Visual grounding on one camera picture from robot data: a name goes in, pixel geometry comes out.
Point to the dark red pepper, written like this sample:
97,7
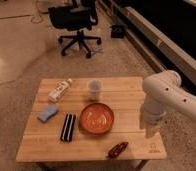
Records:
117,149

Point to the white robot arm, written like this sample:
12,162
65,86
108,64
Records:
164,89

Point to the translucent white ceramic cup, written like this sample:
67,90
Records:
94,89

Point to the orange bowl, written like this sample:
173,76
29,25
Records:
97,118

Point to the white plastic bottle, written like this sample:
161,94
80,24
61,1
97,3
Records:
56,94

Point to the wooden folding table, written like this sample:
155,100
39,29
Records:
82,131

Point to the black white striped block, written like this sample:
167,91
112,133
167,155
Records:
68,127

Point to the black box on floor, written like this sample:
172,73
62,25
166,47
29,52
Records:
117,31

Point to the blue sponge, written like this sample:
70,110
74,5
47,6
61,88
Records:
47,113

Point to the black office chair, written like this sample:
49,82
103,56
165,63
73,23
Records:
75,17

